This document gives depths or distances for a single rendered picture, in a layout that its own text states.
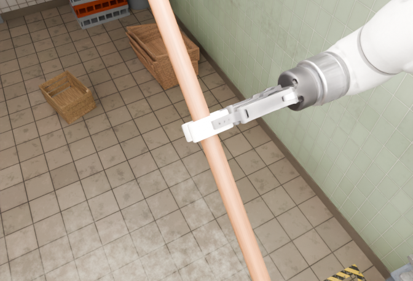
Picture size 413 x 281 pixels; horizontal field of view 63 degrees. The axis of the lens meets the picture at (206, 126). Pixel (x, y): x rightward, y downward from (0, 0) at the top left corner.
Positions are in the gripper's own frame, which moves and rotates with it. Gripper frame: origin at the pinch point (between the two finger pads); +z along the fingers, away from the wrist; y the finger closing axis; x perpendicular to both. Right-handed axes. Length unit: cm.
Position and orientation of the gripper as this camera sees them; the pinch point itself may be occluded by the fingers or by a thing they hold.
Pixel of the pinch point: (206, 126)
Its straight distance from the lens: 55.3
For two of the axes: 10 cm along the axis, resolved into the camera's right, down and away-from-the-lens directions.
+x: -3.5, -9.3, -1.0
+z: -8.9, 3.6, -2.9
